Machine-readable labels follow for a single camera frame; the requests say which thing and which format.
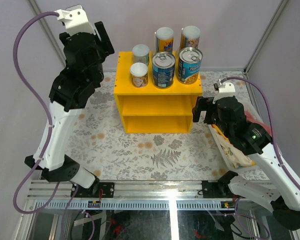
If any silver pull-tab can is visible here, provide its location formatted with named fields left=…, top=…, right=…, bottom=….
left=152, top=51, right=176, bottom=89
left=177, top=47, right=203, bottom=85

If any lidded can grey lid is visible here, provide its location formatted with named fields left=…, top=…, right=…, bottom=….
left=132, top=44, right=150, bottom=66

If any lidded can yellow label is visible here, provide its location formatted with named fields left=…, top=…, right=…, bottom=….
left=130, top=62, right=148, bottom=88

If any tall can with plastic lid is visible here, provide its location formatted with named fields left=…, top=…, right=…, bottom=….
left=179, top=25, right=201, bottom=50

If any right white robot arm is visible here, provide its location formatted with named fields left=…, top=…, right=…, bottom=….
left=192, top=96, right=300, bottom=231

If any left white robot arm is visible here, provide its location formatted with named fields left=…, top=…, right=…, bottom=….
left=24, top=21, right=115, bottom=198

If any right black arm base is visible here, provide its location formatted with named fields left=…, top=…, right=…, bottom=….
left=201, top=170, right=238, bottom=199

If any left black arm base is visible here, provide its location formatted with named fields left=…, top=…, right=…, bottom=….
left=70, top=177, right=115, bottom=199

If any yellow cloth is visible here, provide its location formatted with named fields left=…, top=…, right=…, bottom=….
left=211, top=124, right=229, bottom=142

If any pink cloth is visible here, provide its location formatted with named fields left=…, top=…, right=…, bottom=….
left=244, top=110, right=272, bottom=136

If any white plastic basket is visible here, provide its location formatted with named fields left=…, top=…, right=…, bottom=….
left=207, top=101, right=268, bottom=173

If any patterned white cloth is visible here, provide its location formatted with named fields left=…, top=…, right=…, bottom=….
left=217, top=135, right=255, bottom=169

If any yellow wooden shelf cabinet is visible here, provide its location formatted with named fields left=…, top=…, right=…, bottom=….
left=113, top=51, right=203, bottom=134

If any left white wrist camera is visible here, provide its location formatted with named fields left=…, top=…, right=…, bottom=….
left=55, top=4, right=96, bottom=36

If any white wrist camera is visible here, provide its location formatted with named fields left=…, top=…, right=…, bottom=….
left=213, top=79, right=236, bottom=104
left=55, top=4, right=96, bottom=36

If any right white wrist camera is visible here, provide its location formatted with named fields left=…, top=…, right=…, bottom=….
left=213, top=79, right=236, bottom=104

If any aluminium front rail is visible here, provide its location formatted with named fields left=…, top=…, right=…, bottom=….
left=27, top=179, right=296, bottom=201

